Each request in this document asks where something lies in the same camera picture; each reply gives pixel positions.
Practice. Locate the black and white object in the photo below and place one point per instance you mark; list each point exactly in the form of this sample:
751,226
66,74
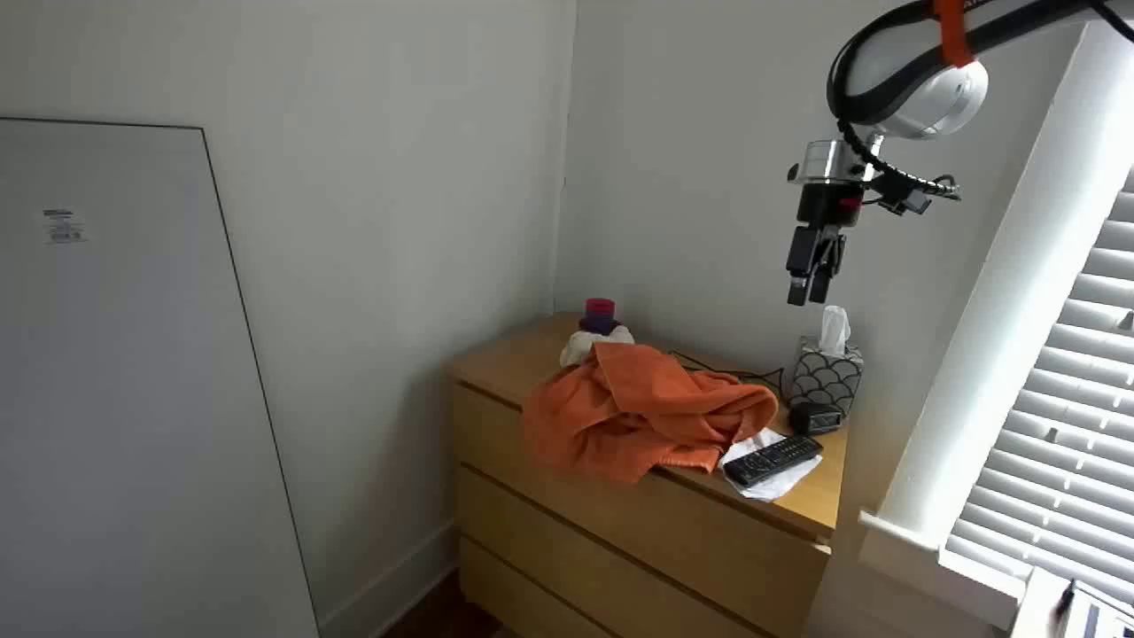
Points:
768,487

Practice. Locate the white tissue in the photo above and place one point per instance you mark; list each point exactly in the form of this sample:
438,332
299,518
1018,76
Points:
834,328

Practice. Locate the purple small object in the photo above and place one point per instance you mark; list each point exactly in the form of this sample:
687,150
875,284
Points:
599,312

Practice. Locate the large white leaning panel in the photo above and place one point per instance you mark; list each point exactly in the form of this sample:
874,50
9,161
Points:
117,402

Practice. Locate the orange cloth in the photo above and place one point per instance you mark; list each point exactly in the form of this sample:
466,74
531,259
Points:
638,408

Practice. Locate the white window frame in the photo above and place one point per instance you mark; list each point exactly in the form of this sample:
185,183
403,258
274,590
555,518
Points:
1003,332

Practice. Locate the white striped object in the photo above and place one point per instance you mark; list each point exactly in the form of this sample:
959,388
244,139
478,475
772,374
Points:
1069,609

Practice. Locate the light wooden dresser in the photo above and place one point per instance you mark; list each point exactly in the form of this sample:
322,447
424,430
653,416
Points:
614,533

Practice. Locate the white small object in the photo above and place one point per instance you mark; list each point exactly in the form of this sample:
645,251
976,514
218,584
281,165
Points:
593,347

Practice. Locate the black remote control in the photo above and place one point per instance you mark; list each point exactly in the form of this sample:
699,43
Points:
772,463

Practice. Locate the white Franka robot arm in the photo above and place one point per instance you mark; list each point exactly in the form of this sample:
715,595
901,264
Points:
944,100

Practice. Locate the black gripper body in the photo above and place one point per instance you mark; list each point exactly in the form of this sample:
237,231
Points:
830,206

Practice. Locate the small label sticker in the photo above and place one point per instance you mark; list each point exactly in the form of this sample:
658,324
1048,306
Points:
61,230

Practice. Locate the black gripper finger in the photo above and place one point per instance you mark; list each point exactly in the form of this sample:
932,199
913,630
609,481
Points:
801,271
830,264

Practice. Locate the white window blinds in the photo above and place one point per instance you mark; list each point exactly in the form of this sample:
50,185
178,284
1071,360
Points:
1065,437

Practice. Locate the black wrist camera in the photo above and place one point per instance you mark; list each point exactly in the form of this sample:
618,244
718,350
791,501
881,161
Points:
913,193

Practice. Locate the black alarm clock device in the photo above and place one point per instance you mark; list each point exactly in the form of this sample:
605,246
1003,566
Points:
817,419

